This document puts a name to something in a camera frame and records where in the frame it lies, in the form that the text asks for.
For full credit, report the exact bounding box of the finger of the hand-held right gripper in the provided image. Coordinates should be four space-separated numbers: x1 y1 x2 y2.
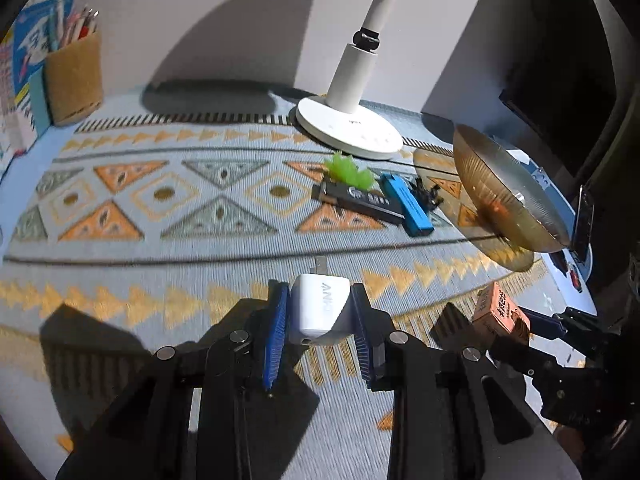
492 335 558 386
517 306 608 345

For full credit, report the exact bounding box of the amber ribbed glass bowl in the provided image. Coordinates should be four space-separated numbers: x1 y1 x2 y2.
452 124 571 253

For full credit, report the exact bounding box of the bunch of pens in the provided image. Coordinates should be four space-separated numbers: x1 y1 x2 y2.
47 0 100 53

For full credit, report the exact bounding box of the black flat rectangular bar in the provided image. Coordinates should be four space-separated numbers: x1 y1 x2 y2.
311 180 406 226

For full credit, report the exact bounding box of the black monitor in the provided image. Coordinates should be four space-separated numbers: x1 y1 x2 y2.
499 0 618 178

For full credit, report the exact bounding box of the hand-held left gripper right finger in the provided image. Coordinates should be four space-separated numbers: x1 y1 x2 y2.
350 282 583 480

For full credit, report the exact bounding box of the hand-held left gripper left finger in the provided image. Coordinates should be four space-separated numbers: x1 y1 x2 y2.
55 280 291 480

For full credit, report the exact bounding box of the orange eraser block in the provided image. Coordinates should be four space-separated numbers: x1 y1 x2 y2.
471 281 532 347

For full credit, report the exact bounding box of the blue rectangular stick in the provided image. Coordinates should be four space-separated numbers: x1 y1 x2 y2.
381 172 435 237

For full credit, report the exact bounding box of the small blue box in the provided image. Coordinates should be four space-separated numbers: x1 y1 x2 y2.
27 67 52 138

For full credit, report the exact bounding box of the small black toy robot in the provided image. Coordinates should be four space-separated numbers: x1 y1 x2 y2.
412 177 446 211

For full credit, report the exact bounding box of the row of books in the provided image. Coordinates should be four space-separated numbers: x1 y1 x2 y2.
0 0 76 171

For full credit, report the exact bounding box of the cork pen holder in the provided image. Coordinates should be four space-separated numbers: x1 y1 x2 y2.
44 30 103 127

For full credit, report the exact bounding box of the green plastic flame piece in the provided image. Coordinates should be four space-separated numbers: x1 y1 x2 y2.
322 151 378 192

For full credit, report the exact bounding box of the dark flat upright device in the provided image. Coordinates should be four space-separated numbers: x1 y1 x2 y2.
572 185 596 263

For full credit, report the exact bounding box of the white desk lamp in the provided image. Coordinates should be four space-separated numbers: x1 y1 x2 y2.
295 0 405 161

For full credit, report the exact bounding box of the patterned woven table mat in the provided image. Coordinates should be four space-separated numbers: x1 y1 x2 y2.
0 112 586 480

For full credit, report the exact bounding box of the white charger plug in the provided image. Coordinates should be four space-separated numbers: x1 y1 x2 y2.
289 257 353 347

